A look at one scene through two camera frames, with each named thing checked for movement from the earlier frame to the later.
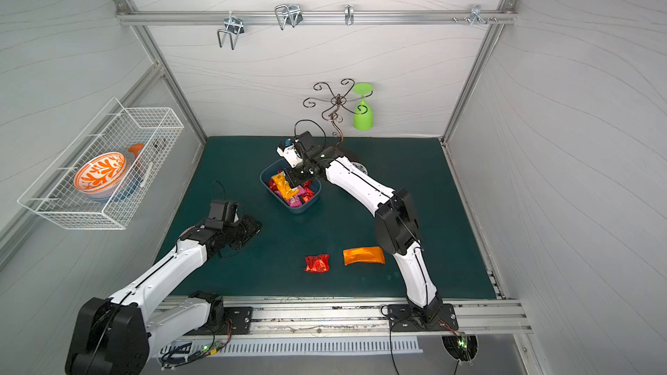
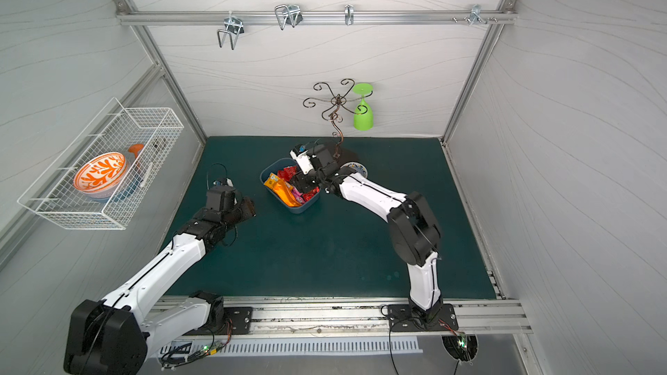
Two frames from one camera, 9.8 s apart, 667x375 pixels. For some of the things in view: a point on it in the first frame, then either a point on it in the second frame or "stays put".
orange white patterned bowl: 99,176 stays put
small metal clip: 349,14 stays put
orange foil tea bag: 366,253 -> 283,189
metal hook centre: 290,15 stays put
